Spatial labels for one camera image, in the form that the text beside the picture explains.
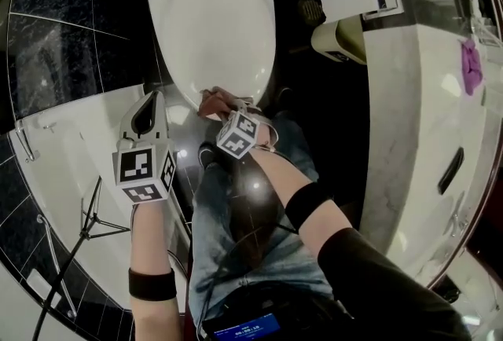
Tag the black tripod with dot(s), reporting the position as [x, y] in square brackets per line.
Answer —
[84, 231]

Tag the white toilet lid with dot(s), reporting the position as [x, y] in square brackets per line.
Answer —
[216, 37]

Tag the person's right forearm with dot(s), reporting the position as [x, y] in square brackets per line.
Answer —
[279, 170]

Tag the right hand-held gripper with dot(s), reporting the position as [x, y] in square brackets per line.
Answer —
[237, 135]

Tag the person's left forearm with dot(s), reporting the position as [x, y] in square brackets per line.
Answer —
[151, 237]

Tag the round floor drain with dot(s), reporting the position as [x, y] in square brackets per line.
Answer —
[311, 9]

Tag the black elastic armband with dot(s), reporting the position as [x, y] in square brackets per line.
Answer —
[152, 284]
[308, 207]

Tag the white bathtub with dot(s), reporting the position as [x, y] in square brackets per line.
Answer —
[70, 143]

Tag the purple cloth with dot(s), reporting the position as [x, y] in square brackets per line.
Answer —
[471, 66]

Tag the black shoe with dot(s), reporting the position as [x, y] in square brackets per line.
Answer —
[283, 96]
[207, 155]

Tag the person's legs in blue jeans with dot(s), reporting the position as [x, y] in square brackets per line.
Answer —
[220, 237]

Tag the person's black jacket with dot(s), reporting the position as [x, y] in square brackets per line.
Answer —
[385, 292]

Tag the white rectangular soap dish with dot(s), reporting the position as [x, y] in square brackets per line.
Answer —
[43, 288]

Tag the black smartphone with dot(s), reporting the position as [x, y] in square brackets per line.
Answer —
[451, 170]

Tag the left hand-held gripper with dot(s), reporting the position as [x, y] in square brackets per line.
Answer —
[135, 166]

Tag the brown cloth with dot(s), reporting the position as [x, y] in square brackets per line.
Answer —
[216, 103]

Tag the beige waste bin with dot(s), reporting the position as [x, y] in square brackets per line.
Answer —
[338, 41]

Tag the chrome grab bar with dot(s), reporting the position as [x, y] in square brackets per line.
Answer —
[55, 257]

